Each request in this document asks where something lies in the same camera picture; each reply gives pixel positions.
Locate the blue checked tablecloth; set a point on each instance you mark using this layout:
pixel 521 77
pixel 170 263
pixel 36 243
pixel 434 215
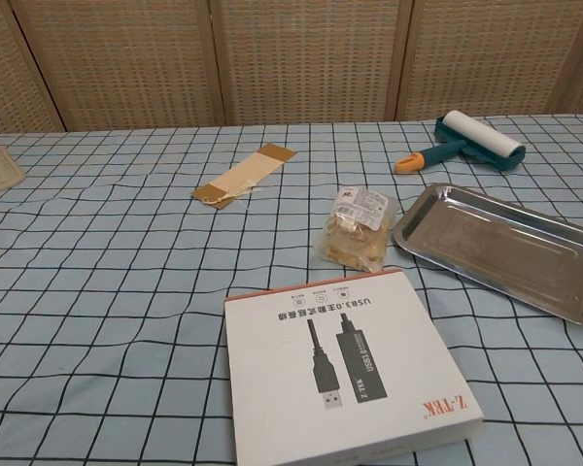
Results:
pixel 102 315

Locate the stainless steel tray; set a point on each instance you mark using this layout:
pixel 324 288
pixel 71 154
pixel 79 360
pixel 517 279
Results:
pixel 505 242

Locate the teal lint roller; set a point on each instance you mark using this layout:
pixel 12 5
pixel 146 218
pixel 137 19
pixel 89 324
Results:
pixel 466 143

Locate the snack bag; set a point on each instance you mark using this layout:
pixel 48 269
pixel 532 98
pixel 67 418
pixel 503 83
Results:
pixel 357 228

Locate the brown cardboard strip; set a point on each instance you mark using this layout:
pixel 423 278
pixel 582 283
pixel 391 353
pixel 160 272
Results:
pixel 245 175

